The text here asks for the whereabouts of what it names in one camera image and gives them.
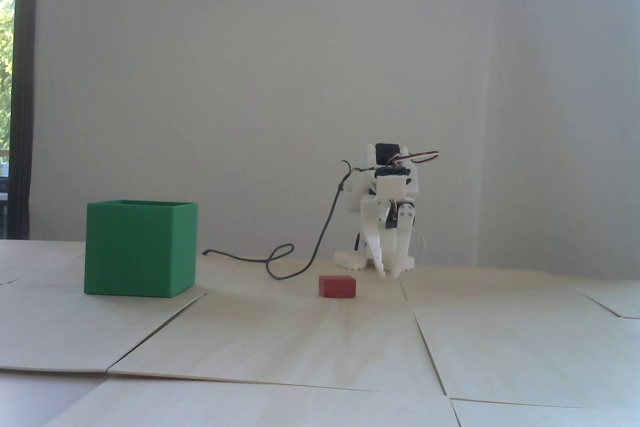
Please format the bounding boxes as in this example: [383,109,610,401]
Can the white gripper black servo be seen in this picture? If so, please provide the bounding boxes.
[360,196,417,279]

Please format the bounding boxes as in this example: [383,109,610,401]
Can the red white servo wire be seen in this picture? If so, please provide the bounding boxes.
[393,150,441,166]

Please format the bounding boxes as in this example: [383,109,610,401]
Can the wrist camera on white mount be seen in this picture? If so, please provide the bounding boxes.
[375,166,412,197]

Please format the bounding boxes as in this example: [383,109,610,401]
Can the green open box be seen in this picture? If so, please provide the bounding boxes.
[83,200,199,298]

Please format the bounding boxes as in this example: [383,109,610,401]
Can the dark window frame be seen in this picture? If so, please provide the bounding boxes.
[12,0,39,240]

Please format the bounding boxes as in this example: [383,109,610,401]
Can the black camera cable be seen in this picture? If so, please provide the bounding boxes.
[201,159,381,280]

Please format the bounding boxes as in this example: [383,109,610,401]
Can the red block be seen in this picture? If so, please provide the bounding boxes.
[319,275,357,299]

